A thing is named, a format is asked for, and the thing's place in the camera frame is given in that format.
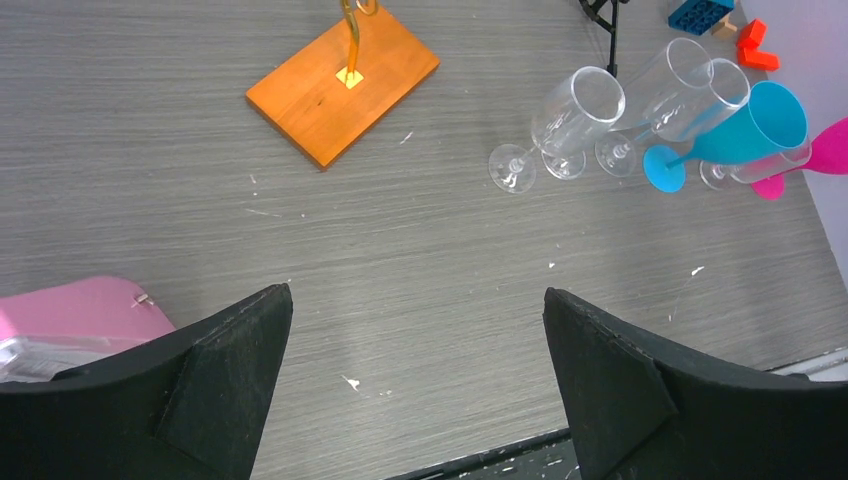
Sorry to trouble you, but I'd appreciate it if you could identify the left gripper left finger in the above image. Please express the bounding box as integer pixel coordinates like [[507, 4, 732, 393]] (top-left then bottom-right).
[[1, 283, 293, 479]]

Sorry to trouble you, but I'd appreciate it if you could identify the red L-shaped block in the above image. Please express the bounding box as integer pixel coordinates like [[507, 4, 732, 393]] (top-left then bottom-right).
[[736, 19, 781, 72]]

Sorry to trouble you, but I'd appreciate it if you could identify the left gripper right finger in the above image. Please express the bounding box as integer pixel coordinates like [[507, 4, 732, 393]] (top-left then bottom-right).
[[543, 288, 847, 479]]

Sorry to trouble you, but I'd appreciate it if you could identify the black tripod microphone stand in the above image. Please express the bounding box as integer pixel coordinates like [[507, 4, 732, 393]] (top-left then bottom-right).
[[578, 0, 629, 77]]

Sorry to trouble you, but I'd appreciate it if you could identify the clear flute wine glass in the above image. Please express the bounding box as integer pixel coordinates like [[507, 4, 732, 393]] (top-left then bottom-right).
[[542, 38, 713, 180]]

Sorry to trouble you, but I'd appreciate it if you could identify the blue lego brick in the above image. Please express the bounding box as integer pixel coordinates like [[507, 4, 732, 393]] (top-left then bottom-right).
[[667, 0, 735, 36]]

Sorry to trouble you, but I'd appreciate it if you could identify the gold wire wine glass rack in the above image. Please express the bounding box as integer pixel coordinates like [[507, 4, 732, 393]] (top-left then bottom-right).
[[246, 1, 440, 171]]

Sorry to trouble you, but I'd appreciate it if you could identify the clear round wine glass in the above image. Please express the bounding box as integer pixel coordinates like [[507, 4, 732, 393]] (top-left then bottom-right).
[[594, 58, 751, 177]]

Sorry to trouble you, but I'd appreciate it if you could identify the pink holder box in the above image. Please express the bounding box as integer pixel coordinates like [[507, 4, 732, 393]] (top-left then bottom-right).
[[1, 276, 175, 383]]

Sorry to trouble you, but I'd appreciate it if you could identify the blue wine glass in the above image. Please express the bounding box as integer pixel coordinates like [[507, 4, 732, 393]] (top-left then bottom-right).
[[643, 81, 808, 193]]

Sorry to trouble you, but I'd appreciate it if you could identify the pink wine glass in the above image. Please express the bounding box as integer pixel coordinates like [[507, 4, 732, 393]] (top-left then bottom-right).
[[751, 118, 847, 201]]

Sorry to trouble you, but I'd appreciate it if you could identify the tan wooden block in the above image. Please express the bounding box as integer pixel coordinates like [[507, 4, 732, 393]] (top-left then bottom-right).
[[710, 16, 738, 40]]

